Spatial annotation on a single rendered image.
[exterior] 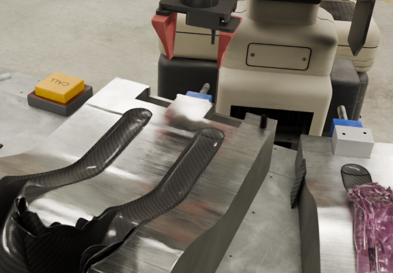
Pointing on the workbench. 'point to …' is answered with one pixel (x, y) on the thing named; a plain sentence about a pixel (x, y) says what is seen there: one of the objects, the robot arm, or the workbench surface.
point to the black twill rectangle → (298, 183)
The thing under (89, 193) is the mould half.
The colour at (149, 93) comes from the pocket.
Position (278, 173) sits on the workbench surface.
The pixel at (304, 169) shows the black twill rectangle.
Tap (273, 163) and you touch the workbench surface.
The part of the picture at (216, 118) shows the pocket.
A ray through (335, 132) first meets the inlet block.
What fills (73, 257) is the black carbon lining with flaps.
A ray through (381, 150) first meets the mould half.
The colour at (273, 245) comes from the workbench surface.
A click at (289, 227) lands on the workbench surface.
